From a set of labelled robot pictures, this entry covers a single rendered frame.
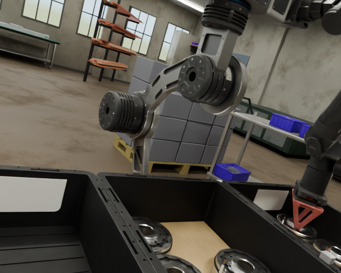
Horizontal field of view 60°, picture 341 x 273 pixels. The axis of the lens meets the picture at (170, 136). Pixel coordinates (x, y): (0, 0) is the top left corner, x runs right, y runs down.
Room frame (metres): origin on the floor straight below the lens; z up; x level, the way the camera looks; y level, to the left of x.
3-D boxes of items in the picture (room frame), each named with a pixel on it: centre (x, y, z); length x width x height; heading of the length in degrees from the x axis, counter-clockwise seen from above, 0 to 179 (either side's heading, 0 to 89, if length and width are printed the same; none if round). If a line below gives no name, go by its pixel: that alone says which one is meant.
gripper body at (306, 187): (0.71, -0.37, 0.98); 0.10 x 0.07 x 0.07; 163
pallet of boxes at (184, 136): (3.64, -0.04, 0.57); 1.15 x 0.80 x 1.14; 128
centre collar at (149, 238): (0.47, -0.01, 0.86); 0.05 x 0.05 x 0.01
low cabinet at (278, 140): (7.75, -2.60, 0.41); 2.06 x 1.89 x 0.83; 39
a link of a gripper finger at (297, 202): (0.70, -0.37, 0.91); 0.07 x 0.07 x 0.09; 73
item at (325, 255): (0.43, -0.29, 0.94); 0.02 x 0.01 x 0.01; 34
